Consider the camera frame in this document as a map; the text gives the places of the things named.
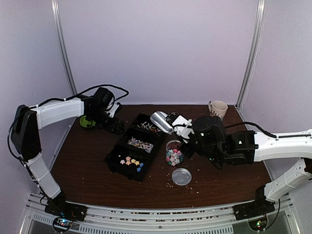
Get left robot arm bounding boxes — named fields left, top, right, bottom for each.
left=7, top=84, right=129, bottom=216

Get aluminium frame post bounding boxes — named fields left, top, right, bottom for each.
left=51, top=0, right=78, bottom=95
left=236, top=0, right=267, bottom=111

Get pile of swirl lollipops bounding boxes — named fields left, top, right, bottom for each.
left=127, top=137, right=154, bottom=153

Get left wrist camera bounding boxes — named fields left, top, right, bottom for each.
left=105, top=102, right=122, bottom=118

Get metal scoop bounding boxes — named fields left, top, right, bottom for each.
left=150, top=111, right=174, bottom=134

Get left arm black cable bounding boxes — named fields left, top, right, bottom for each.
left=70, top=84, right=130, bottom=100

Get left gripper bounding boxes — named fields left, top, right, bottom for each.
left=88, top=108, right=124, bottom=135

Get black three-compartment candy tray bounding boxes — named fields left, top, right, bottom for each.
left=104, top=114, right=164, bottom=182

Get pile of stick candies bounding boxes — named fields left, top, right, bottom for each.
left=137, top=122, right=161, bottom=134

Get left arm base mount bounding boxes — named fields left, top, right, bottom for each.
left=45, top=191, right=87, bottom=221

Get green bowl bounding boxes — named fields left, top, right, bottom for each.
left=79, top=116, right=95, bottom=124

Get right aluminium frame post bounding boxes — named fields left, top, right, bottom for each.
left=236, top=0, right=267, bottom=111

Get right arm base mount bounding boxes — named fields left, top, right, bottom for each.
left=233, top=194, right=275, bottom=220

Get pile of star candies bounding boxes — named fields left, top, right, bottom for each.
left=165, top=148, right=184, bottom=167

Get left aluminium frame post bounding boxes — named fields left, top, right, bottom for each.
left=51, top=0, right=78, bottom=95

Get front aluminium rail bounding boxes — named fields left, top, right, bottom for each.
left=18, top=193, right=301, bottom=234

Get clear plastic jar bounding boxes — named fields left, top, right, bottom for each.
left=165, top=140, right=184, bottom=167

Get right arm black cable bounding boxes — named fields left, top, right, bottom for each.
left=224, top=121, right=278, bottom=139

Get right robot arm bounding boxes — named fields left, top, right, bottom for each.
left=172, top=116, right=312, bottom=215

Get patterned ceramic mug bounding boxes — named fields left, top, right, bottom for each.
left=208, top=100, right=228, bottom=120

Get green plate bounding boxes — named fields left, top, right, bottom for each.
left=80, top=123, right=96, bottom=129

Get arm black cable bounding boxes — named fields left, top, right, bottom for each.
left=70, top=84, right=130, bottom=100
left=224, top=121, right=278, bottom=139

